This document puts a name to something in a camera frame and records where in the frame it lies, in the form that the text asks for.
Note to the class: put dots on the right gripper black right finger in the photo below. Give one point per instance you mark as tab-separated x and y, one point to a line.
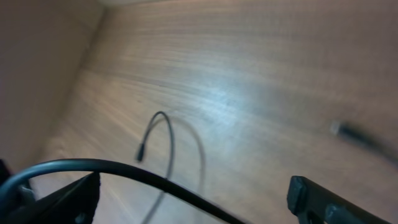
312	203

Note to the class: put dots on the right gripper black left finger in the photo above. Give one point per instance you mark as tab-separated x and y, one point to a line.
72	204

